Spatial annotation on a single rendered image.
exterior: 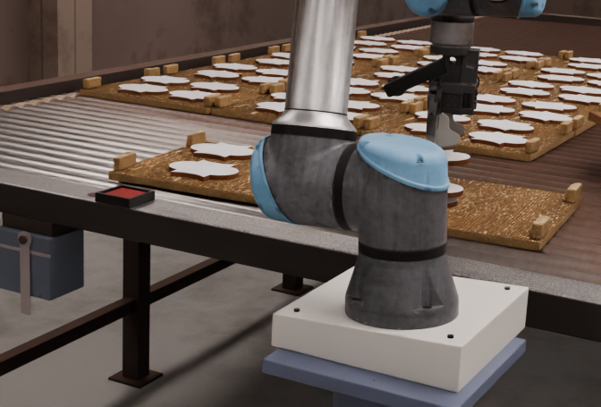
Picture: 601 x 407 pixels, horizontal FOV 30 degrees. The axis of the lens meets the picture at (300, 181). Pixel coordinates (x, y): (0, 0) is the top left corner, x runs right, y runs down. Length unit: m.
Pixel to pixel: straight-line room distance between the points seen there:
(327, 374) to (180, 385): 2.08
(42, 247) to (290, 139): 0.76
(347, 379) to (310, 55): 0.42
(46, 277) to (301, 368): 0.79
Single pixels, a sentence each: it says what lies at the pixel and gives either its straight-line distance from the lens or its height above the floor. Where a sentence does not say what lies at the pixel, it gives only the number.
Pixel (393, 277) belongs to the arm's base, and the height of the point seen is 0.99.
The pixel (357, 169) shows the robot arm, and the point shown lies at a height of 1.12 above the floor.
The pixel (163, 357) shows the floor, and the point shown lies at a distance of 3.70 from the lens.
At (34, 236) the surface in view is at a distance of 2.12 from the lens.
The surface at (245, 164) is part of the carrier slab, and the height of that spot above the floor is 0.94.
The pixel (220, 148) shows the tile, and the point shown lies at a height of 0.95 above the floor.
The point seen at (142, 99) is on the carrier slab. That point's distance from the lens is 2.95.
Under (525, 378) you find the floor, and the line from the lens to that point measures 3.72.
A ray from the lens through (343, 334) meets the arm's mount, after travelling 1.45.
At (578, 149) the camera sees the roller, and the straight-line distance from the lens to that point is 2.67.
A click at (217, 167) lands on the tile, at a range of 2.16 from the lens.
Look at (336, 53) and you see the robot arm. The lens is 1.49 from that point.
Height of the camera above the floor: 1.44
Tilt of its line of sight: 14 degrees down
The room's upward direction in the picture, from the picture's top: 3 degrees clockwise
